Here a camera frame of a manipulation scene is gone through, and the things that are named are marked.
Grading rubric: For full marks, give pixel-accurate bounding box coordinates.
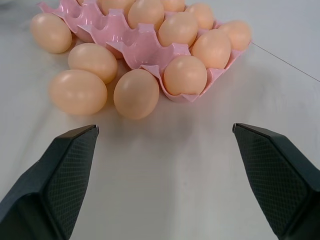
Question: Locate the pink plastic egg tray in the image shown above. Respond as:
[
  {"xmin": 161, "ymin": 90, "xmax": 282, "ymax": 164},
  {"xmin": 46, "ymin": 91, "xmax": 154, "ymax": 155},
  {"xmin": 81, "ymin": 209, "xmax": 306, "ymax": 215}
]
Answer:
[{"xmin": 38, "ymin": 0, "xmax": 252, "ymax": 104}]

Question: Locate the beige egg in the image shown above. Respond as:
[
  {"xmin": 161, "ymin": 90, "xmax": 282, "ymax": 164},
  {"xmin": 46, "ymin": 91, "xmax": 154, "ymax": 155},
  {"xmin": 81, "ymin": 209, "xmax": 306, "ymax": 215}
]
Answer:
[
  {"xmin": 67, "ymin": 42, "xmax": 119, "ymax": 85},
  {"xmin": 191, "ymin": 28, "xmax": 232, "ymax": 70},
  {"xmin": 163, "ymin": 55, "xmax": 208, "ymax": 96},
  {"xmin": 127, "ymin": 0, "xmax": 165, "ymax": 32},
  {"xmin": 217, "ymin": 20, "xmax": 252, "ymax": 52},
  {"xmin": 113, "ymin": 68, "xmax": 161, "ymax": 120},
  {"xmin": 161, "ymin": 0, "xmax": 186, "ymax": 13},
  {"xmin": 48, "ymin": 69, "xmax": 109, "ymax": 116},
  {"xmin": 186, "ymin": 3, "xmax": 215, "ymax": 30},
  {"xmin": 30, "ymin": 12, "xmax": 73, "ymax": 54},
  {"xmin": 157, "ymin": 11, "xmax": 199, "ymax": 48}
]

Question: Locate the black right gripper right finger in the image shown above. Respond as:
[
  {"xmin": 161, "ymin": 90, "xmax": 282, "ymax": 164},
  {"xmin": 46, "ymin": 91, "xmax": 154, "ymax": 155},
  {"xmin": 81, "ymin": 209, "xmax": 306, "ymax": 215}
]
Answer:
[{"xmin": 232, "ymin": 122, "xmax": 320, "ymax": 240}]

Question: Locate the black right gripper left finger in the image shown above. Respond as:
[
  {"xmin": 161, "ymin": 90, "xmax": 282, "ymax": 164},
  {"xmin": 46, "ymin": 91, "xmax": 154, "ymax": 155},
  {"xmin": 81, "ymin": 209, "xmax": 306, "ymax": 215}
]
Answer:
[{"xmin": 0, "ymin": 124, "xmax": 100, "ymax": 240}]

